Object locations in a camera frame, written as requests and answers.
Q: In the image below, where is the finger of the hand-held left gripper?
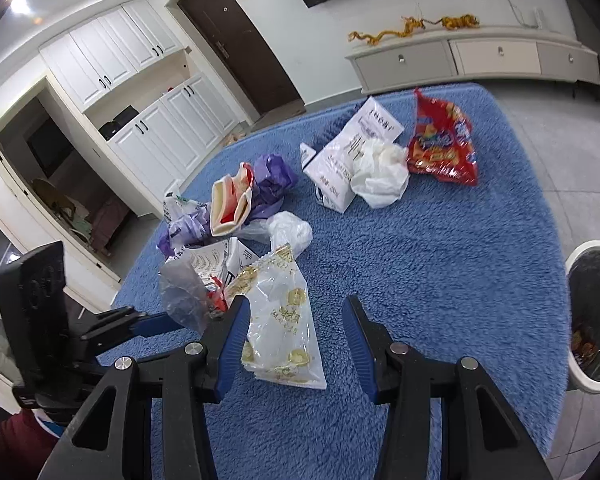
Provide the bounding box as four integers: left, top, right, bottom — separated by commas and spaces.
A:
82, 306, 187, 348

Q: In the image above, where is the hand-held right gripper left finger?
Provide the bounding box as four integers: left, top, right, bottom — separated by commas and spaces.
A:
27, 295, 253, 480

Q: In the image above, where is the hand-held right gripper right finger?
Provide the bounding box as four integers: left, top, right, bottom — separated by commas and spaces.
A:
341, 295, 556, 480

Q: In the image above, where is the clear plastic bag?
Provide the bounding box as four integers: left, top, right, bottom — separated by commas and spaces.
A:
159, 255, 231, 336

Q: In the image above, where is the white gold-print snack bag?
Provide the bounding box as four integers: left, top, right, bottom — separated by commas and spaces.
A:
225, 242, 328, 391

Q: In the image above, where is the red and cream paper bag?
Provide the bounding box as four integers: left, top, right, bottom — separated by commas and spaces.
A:
210, 162, 256, 238

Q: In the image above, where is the red snack packet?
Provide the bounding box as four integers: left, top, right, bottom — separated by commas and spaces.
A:
406, 87, 480, 187

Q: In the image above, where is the person's left forearm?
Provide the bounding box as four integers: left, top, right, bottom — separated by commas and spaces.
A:
0, 407, 61, 480

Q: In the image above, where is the small red wrapper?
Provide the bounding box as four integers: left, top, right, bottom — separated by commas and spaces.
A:
205, 272, 231, 313

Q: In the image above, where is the white printed paper bag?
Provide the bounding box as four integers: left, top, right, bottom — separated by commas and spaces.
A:
165, 237, 261, 291

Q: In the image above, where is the purple printed plastic bag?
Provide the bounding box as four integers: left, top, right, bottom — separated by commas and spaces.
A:
156, 191, 216, 257

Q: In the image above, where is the wooden chair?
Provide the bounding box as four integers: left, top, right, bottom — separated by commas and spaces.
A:
30, 177, 88, 241

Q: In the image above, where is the blue fleece blanket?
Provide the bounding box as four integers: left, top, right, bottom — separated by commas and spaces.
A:
95, 82, 573, 480

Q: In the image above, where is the thin white plastic bag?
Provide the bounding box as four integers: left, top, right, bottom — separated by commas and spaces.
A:
240, 211, 314, 256

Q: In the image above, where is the dark screen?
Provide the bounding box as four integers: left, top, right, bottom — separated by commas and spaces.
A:
26, 120, 73, 178

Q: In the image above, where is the crumpled white plastic bag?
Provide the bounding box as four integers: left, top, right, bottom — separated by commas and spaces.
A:
350, 139, 411, 209

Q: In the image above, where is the white carton box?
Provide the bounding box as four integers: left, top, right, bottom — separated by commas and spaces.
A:
300, 130, 381, 213

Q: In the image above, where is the black bag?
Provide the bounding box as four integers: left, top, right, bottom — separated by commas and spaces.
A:
98, 105, 138, 141

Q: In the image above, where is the white base cabinet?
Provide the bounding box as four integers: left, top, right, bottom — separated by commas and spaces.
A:
105, 72, 241, 216

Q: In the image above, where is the orange snack wrapper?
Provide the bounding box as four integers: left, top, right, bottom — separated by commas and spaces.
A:
571, 331, 598, 363

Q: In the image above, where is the white printed paper sheet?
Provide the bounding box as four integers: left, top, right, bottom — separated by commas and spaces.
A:
347, 96, 407, 143

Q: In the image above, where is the grey television cabinet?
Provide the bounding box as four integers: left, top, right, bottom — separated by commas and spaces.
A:
345, 27, 600, 95

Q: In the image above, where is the dark brown door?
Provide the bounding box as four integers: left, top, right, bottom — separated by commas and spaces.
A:
177, 0, 301, 116

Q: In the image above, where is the yellow dragon decoration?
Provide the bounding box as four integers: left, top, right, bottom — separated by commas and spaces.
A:
439, 14, 481, 31
347, 16, 433, 47

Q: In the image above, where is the white wall cabinet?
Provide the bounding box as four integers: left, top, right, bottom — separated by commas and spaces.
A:
39, 0, 183, 113

